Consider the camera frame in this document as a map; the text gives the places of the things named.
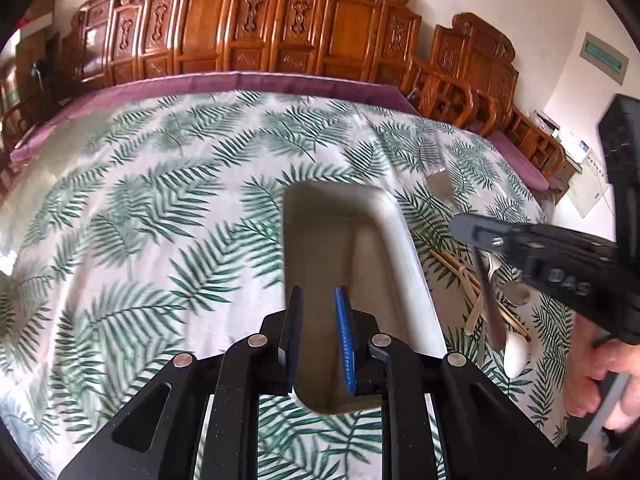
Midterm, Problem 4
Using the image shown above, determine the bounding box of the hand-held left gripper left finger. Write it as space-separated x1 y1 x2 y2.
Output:
57 285 304 480

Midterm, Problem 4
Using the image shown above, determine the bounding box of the beige plastic fork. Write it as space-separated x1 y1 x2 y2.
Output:
464 252 502 336

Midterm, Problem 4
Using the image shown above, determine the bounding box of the grey utensil tray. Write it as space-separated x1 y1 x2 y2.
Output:
281 180 448 415

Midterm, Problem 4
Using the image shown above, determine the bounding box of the leaf print tablecloth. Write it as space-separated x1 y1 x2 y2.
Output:
0 89 576 480

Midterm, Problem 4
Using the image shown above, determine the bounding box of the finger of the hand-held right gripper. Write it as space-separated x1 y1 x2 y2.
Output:
452 213 531 261

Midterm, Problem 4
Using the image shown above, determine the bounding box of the wooden armchair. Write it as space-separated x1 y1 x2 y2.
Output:
400 57 501 136

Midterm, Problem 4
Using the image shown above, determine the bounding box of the white box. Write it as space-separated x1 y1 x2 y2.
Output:
537 110 593 166

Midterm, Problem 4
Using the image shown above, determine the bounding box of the beige plastic spoon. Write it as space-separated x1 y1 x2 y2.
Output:
502 332 531 380

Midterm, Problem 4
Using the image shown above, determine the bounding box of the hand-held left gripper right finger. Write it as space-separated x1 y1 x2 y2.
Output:
334 286 588 480

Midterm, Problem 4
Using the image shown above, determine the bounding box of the metal spoon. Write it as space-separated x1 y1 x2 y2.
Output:
502 280 532 307
475 252 505 352

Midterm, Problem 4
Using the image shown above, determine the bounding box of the person's right hand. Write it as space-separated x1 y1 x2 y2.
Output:
564 312 640 433

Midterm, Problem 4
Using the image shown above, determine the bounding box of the dark wooden cabinet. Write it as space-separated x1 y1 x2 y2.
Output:
0 25 66 153

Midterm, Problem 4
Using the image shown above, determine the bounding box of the carved wooden headboard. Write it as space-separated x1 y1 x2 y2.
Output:
277 0 423 86
140 0 281 78
430 12 521 131
70 0 151 93

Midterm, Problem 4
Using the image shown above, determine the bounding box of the green wall sign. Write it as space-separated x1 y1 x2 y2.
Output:
580 32 630 86

